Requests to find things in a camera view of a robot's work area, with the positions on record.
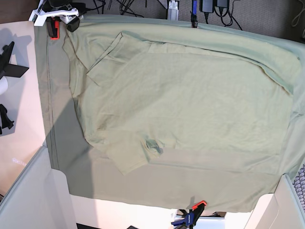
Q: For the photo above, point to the black stand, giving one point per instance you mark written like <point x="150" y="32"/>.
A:
<point x="5" y="122"/>
<point x="6" y="68"/>

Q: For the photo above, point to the black stand lower left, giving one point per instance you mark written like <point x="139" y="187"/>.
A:
<point x="5" y="122"/>

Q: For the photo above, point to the black stand upper left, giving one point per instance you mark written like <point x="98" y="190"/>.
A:
<point x="6" y="68"/>

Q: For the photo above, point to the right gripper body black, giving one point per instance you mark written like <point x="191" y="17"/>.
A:
<point x="62" y="10"/>

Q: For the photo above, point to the silver aluminium post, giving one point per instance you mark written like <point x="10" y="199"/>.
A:
<point x="173" y="10"/>

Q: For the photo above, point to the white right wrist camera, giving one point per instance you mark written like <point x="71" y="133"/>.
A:
<point x="38" y="18"/>

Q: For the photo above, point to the blue orange clamp bottom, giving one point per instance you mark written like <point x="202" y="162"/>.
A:
<point x="190" y="218"/>

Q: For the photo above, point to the orange black clamp left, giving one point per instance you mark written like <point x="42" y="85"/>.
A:
<point x="53" y="28"/>

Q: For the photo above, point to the light green T-shirt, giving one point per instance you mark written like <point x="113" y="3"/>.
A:
<point x="225" y="101"/>

